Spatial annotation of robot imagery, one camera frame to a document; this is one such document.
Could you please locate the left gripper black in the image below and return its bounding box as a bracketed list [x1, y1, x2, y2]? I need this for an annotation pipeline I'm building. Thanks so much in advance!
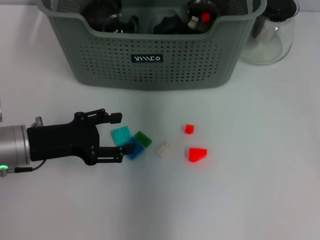
[26, 108, 137, 166]

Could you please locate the red wedge toy brick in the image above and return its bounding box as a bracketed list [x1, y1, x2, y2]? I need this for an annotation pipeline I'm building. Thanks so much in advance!
[183, 146, 208, 164]

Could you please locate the glass teacup black sleeve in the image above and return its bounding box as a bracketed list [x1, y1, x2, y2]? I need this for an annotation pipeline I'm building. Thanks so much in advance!
[102, 14, 140, 35]
[147, 9, 187, 35]
[186, 0, 219, 34]

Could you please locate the long white toy brick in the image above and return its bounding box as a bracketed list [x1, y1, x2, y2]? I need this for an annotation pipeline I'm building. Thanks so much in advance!
[188, 16, 200, 29]

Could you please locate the grey-green perforated storage bin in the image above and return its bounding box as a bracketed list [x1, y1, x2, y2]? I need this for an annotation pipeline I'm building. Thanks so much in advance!
[37, 0, 268, 91]

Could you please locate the cyan translucent toy brick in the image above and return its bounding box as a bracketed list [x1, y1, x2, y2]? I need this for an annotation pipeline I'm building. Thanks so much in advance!
[110, 125, 133, 147]

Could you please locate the blue translucent toy brick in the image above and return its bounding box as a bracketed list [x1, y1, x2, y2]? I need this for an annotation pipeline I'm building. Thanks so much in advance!
[122, 137, 145, 161]

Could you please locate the green toy brick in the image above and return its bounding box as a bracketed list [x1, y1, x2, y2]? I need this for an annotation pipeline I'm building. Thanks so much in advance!
[133, 130, 153, 148]

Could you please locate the glass carafe with black lid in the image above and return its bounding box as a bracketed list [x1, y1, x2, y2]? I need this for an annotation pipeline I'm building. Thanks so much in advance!
[239, 0, 300, 66]

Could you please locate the left arm cable with connector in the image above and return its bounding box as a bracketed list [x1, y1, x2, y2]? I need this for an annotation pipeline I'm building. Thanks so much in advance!
[0, 116, 47, 178]

